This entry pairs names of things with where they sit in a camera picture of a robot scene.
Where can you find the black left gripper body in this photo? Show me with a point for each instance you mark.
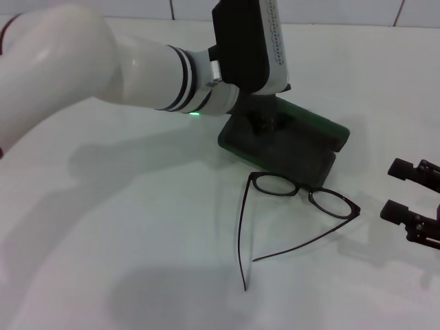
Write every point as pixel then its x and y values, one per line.
pixel 261 104

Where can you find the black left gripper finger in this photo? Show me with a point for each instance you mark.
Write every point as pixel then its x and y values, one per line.
pixel 264 124

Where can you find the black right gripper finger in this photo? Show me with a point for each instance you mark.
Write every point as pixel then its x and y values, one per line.
pixel 419 172
pixel 421 228

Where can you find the green glasses case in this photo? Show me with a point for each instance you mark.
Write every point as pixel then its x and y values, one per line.
pixel 302 154

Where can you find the black glasses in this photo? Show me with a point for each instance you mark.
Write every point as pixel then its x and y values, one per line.
pixel 275 185

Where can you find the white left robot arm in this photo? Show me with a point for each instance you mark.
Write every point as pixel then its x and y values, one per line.
pixel 68 51

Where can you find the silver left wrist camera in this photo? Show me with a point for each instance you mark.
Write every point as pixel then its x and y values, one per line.
pixel 240 41

